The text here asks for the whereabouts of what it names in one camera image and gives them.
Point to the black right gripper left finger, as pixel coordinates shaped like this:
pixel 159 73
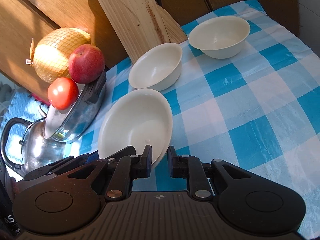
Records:
pixel 140 162

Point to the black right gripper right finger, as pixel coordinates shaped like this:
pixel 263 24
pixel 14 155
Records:
pixel 191 169

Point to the cream bowl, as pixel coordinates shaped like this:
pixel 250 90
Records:
pixel 158 69
pixel 141 117
pixel 220 37

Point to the steel kettle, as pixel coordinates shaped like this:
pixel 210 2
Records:
pixel 36 150

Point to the steel pot with lid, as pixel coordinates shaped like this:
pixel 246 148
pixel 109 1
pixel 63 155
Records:
pixel 67 125

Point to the blue checkered tablecloth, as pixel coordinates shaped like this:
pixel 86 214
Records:
pixel 258 110

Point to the red tomato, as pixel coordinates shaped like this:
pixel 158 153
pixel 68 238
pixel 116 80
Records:
pixel 62 93

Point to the red apple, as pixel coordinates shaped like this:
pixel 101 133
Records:
pixel 86 63

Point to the yellow pomelo in net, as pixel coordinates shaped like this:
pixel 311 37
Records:
pixel 50 56

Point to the wooden knife block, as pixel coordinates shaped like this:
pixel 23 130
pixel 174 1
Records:
pixel 141 25

